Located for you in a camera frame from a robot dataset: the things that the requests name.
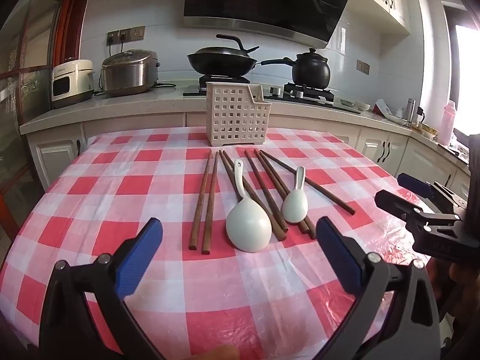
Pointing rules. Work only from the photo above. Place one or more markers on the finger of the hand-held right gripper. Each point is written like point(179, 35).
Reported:
point(393, 202)
point(416, 185)

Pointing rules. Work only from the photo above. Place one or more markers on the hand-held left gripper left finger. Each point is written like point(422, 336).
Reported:
point(140, 255)

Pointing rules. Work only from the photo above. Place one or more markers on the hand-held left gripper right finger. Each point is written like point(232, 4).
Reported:
point(339, 249)

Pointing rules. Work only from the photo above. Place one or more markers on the row of wooden chopsticks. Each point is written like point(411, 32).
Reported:
point(210, 210)

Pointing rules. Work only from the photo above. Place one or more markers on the beige perforated utensil holder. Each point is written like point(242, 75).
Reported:
point(236, 120)

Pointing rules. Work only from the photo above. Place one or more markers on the person's left hand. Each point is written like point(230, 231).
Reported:
point(217, 354)

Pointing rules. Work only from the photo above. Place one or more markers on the shallow dish with food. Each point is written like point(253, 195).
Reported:
point(423, 130)

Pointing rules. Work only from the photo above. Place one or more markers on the red white checkered tablecloth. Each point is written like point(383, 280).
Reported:
point(112, 202)

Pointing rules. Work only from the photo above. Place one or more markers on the small white ceramic spoon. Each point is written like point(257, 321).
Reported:
point(294, 206)

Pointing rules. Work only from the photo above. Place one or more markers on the pink water bottle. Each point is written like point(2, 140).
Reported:
point(447, 123)

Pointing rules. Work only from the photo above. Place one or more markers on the stainless steel thermos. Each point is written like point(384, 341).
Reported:
point(409, 112)

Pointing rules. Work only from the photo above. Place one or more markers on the white red packet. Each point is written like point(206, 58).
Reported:
point(388, 109)

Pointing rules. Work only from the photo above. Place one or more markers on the large white ceramic spoon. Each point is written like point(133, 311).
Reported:
point(247, 225)

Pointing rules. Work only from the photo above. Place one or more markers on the small white bowl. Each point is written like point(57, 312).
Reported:
point(363, 106)

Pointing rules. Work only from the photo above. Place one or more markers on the bright window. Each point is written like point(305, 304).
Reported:
point(467, 82)

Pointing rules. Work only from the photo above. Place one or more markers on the black glass cooktop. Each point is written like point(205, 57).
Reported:
point(326, 102)

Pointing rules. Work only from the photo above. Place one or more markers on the black burner grate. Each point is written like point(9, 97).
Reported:
point(225, 78)
point(311, 90)

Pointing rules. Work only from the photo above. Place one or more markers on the black clay pot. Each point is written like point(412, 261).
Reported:
point(311, 73)

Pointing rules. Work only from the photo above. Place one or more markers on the cooktop control knob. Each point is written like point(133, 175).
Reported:
point(276, 90)

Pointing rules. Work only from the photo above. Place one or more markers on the silver rice cooker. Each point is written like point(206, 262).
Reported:
point(127, 75)

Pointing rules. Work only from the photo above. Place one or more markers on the white countertop cooker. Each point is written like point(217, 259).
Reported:
point(71, 82)

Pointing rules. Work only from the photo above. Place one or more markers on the black wok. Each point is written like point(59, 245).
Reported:
point(221, 65)

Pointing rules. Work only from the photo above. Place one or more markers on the steel wok lid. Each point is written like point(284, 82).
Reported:
point(221, 50)

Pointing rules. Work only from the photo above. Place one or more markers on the gold wall switch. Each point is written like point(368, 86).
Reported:
point(363, 66)

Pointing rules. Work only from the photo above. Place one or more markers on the gold wall outlet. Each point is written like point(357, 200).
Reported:
point(125, 35)
point(138, 33)
point(113, 38)

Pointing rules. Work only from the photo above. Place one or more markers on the red wooden door frame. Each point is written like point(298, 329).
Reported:
point(63, 26)

